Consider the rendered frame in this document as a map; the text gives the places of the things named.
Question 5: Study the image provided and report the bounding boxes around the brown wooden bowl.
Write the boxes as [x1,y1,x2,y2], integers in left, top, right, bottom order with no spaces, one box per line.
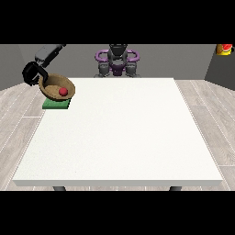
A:
[38,73,76,101]

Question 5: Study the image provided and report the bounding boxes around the green square pad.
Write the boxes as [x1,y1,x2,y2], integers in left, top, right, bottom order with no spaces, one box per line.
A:
[41,96,72,110]

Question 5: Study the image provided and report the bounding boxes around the grey robot trunk purple rings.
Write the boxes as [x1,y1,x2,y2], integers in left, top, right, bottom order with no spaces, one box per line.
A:
[94,44,141,78]

